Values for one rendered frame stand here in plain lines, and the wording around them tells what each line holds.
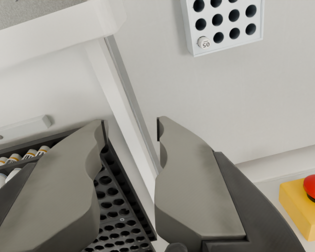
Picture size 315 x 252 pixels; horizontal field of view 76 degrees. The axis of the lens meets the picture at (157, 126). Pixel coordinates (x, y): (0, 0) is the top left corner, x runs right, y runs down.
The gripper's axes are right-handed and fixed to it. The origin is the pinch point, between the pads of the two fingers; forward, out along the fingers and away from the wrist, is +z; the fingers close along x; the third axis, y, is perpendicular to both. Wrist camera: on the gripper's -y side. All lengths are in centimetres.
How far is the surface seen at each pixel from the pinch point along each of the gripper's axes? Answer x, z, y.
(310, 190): 22.1, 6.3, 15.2
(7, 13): -57, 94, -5
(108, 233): -4.5, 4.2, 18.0
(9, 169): -11.9, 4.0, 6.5
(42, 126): -10.6, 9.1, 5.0
